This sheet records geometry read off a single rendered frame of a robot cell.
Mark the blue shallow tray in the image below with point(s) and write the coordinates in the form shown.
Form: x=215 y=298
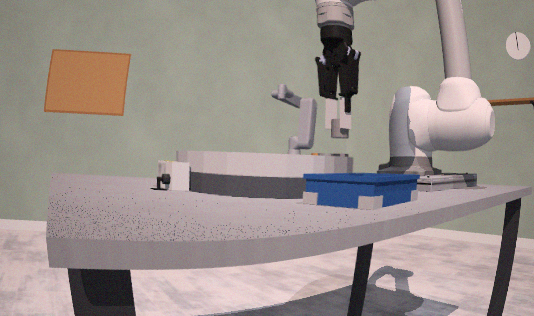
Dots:
x=355 y=190

